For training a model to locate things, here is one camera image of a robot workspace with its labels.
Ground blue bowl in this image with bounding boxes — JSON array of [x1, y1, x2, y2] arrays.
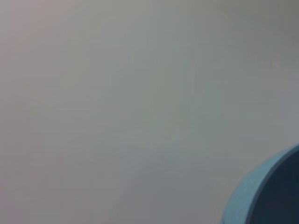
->
[[221, 143, 299, 224]]

